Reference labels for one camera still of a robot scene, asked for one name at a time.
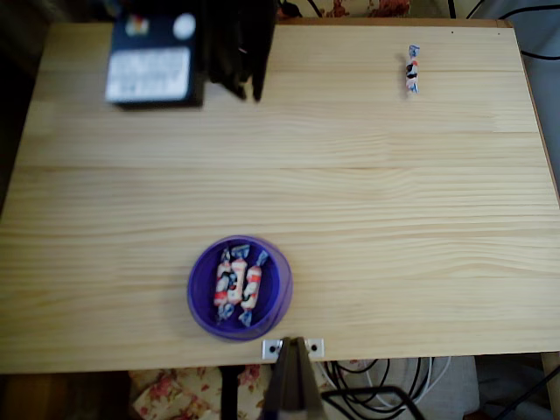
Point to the grey cushion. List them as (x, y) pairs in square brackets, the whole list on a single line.
[(459, 385)]

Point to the purple plastic bowl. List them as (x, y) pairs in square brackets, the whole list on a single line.
[(271, 302)]

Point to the candy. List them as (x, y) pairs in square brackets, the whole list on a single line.
[(221, 284), (251, 286), (411, 69), (238, 280)]

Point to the floral patterned fabric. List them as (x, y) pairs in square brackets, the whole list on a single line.
[(385, 6)]

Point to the silver metal bracket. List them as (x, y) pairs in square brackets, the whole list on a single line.
[(316, 347)]

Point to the floral patterned cloth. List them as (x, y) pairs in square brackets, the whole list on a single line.
[(175, 394)]

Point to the dark olive camera mount pole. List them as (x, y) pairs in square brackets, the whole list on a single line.
[(293, 385)]

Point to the black vertical post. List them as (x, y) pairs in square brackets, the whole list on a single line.
[(229, 394)]

